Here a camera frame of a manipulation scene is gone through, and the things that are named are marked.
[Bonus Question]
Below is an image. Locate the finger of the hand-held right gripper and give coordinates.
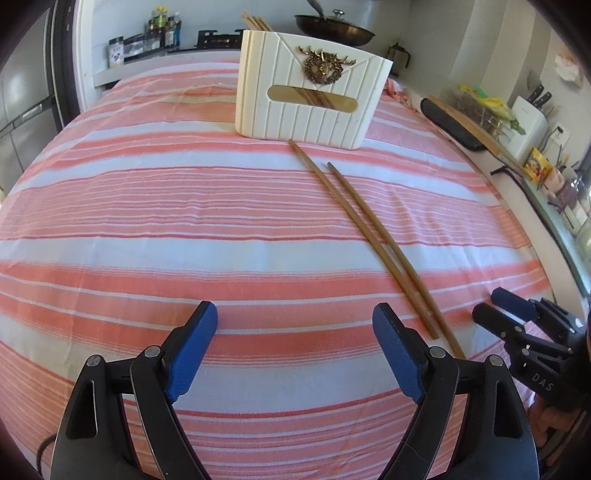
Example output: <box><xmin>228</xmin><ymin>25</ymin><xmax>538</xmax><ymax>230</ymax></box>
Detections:
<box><xmin>471</xmin><ymin>301</ymin><xmax>523</xmax><ymax>345</ymax></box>
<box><xmin>491</xmin><ymin>286</ymin><xmax>539</xmax><ymax>325</ymax></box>

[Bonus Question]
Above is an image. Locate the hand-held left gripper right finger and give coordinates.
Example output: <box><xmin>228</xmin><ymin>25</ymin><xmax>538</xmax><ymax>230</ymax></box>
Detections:
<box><xmin>372</xmin><ymin>302</ymin><xmax>540</xmax><ymax>480</ymax></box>

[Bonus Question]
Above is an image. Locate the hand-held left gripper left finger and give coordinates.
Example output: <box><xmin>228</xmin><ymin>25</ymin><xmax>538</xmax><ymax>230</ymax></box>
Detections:
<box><xmin>50</xmin><ymin>300</ymin><xmax>219</xmax><ymax>480</ymax></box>

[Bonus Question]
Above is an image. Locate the cream ribbed utensil holder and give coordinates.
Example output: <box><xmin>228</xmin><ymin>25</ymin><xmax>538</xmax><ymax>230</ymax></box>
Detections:
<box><xmin>235</xmin><ymin>28</ymin><xmax>393</xmax><ymax>151</ymax></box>

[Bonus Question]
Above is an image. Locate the pink cup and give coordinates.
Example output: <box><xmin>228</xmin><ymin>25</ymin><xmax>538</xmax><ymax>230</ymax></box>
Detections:
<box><xmin>545</xmin><ymin>166</ymin><xmax>570</xmax><ymax>205</ymax></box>

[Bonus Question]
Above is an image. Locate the yellow snack packet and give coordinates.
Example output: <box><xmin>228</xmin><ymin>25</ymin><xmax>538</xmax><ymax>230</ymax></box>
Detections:
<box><xmin>523</xmin><ymin>147</ymin><xmax>553</xmax><ymax>182</ymax></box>

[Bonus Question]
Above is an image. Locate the orange white striped tablecloth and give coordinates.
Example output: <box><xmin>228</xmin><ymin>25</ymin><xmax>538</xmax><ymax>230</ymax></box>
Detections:
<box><xmin>0</xmin><ymin>48</ymin><xmax>555</xmax><ymax>480</ymax></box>

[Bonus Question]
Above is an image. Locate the white knife block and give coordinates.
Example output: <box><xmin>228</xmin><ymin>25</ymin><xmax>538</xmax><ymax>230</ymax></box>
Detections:
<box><xmin>507</xmin><ymin>95</ymin><xmax>550</xmax><ymax>161</ymax></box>

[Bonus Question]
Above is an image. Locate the wooden cutting board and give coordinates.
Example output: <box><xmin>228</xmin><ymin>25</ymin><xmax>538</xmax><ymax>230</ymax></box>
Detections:
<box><xmin>427</xmin><ymin>95</ymin><xmax>528</xmax><ymax>177</ymax></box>

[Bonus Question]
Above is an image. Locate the black tray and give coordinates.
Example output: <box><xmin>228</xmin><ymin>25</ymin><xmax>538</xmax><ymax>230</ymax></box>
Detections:
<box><xmin>420</xmin><ymin>97</ymin><xmax>488</xmax><ymax>151</ymax></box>

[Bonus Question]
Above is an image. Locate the dish rack with yellow cloth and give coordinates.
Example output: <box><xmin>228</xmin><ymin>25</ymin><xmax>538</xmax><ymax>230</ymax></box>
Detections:
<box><xmin>454</xmin><ymin>83</ymin><xmax>527</xmax><ymax>136</ymax></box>

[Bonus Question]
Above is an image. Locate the pink cloth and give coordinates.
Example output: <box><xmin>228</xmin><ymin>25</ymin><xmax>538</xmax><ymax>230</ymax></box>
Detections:
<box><xmin>382</xmin><ymin>78</ymin><xmax>420</xmax><ymax>110</ymax></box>

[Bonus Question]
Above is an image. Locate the glass french press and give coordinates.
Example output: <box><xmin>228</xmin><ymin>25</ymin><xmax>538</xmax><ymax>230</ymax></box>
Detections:
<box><xmin>386</xmin><ymin>42</ymin><xmax>413</xmax><ymax>78</ymax></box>

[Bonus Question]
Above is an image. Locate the black lid glass jar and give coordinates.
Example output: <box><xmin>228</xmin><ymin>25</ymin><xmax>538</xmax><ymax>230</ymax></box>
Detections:
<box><xmin>108</xmin><ymin>37</ymin><xmax>126</xmax><ymax>69</ymax></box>

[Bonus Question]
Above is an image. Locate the grey refrigerator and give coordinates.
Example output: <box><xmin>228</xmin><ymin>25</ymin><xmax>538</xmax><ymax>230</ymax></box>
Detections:
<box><xmin>0</xmin><ymin>0</ymin><xmax>68</xmax><ymax>188</ymax></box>

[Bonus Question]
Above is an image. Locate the green cap oil bottle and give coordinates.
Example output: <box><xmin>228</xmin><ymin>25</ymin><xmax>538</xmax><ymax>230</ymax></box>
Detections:
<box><xmin>151</xmin><ymin>6</ymin><xmax>169</xmax><ymax>48</ymax></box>

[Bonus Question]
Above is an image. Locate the dark wok pan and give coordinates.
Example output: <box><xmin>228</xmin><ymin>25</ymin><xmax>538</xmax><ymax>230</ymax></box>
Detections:
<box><xmin>294</xmin><ymin>9</ymin><xmax>376</xmax><ymax>48</ymax></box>

